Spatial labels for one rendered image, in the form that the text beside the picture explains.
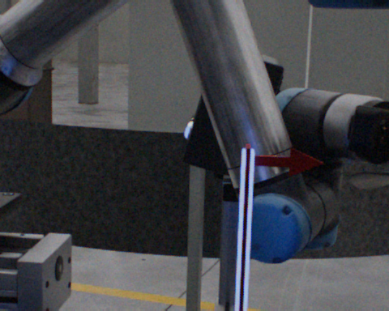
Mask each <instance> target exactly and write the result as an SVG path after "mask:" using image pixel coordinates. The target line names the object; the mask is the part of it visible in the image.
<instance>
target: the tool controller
mask: <svg viewBox="0 0 389 311"><path fill-rule="evenodd" d="M261 55H262V58H263V62H264V65H265V67H266V70H267V74H268V77H269V79H270V81H271V86H272V89H273V91H274V94H275V96H277V95H278V93H280V86H281V84H282V83H283V82H284V80H283V77H284V76H283V72H284V67H283V66H282V65H281V64H280V63H279V62H278V61H277V60H276V59H275V58H272V57H269V56H267V55H263V54H261ZM182 162H184V163H185V164H189V165H192V166H196V167H199V168H203V169H206V170H209V171H212V172H214V175H213V176H214V177H218V178H220V179H224V175H228V176H230V174H229V171H228V168H227V165H226V163H225V160H224V156H223V153H222V151H221V149H220V144H219V142H218V139H217V137H216V132H215V131H214V128H213V125H212V121H211V118H210V116H209V113H208V111H207V107H206V105H205V102H204V99H203V95H201V98H200V101H199V106H198V108H197V111H196V114H195V115H194V120H193V125H192V127H191V130H190V135H189V138H188V140H187V144H186V147H185V150H184V153H183V156H182Z"/></svg>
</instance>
